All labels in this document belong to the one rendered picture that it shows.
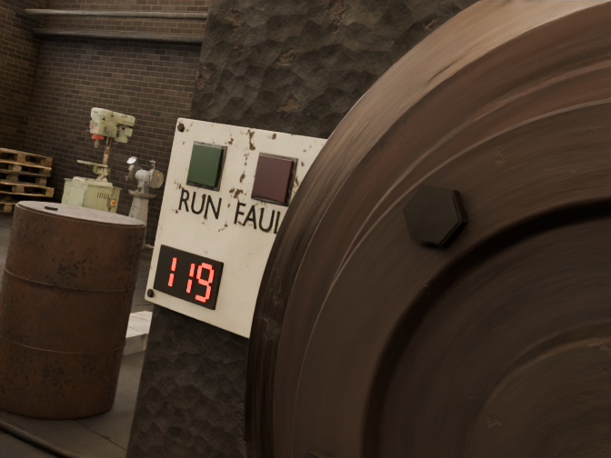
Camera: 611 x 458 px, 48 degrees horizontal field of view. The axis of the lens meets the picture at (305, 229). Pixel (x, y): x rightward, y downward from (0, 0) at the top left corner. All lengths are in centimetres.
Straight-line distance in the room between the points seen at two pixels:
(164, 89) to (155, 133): 59
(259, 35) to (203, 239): 19
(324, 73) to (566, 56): 30
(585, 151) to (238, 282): 40
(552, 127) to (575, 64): 8
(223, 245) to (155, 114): 904
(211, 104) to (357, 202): 33
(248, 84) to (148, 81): 921
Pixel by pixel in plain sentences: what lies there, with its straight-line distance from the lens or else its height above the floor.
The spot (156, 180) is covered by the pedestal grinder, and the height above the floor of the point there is 90.
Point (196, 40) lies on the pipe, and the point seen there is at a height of 270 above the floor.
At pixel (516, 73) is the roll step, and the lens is 35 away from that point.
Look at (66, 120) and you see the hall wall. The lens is 1110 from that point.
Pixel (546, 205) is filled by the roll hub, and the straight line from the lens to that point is 26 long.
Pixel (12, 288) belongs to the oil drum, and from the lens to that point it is 322.
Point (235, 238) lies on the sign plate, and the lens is 61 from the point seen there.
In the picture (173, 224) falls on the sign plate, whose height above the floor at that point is 114.
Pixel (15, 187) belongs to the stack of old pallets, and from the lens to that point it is 1052.
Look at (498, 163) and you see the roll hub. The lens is 27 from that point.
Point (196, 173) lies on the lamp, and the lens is 64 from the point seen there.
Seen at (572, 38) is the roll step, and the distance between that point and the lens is 34.
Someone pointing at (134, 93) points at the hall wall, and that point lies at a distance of 1003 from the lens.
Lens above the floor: 120
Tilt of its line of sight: 4 degrees down
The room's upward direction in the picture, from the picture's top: 11 degrees clockwise
